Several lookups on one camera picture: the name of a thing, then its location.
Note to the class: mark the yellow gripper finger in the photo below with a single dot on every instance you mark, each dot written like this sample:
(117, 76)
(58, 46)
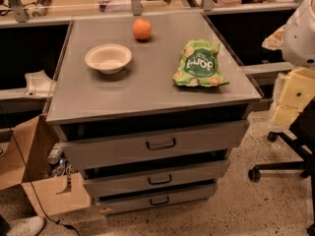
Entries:
(292, 93)

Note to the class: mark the grey top drawer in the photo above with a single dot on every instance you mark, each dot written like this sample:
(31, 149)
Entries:
(95, 153)

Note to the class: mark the grey drawer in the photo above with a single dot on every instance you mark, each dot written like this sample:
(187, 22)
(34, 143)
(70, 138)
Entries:
(158, 197)
(149, 175)
(95, 153)

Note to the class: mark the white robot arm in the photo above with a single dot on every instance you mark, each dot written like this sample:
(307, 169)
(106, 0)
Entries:
(296, 41)

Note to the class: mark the grey drawer cabinet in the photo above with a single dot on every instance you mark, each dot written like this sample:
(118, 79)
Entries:
(142, 97)

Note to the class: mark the grey middle drawer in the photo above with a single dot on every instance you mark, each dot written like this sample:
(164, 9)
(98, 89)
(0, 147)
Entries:
(149, 175)

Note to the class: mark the grey bottom drawer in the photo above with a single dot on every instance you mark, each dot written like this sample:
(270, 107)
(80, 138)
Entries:
(158, 197)

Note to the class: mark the green chip bag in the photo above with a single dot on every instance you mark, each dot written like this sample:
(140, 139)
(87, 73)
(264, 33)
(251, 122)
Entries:
(199, 65)

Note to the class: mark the orange fruit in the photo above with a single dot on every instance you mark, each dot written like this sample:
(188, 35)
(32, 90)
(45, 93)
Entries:
(142, 29)

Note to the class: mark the white paper bowl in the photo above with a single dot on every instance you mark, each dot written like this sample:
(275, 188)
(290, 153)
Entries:
(109, 58)

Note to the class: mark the silver can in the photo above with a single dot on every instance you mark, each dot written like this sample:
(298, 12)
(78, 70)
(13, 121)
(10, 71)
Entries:
(54, 155)

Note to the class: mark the white curved plastic part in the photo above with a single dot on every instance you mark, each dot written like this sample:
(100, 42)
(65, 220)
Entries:
(39, 85)

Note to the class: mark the black and white tool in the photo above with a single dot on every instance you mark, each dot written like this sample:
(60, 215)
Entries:
(41, 7)

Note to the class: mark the brown cardboard box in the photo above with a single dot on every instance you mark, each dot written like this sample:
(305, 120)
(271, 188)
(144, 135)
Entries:
(25, 163)

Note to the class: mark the white shoe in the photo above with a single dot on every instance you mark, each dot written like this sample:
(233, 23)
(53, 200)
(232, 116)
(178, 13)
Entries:
(28, 227)

